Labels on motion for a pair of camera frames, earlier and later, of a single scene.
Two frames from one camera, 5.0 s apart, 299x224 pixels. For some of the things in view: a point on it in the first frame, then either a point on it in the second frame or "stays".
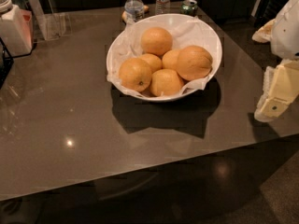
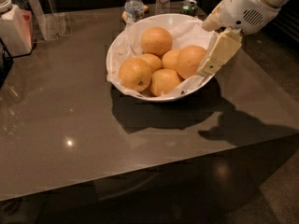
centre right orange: (169, 59) stays
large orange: (193, 63) stays
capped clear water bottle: (134, 6) stays
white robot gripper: (286, 32) → (246, 7)
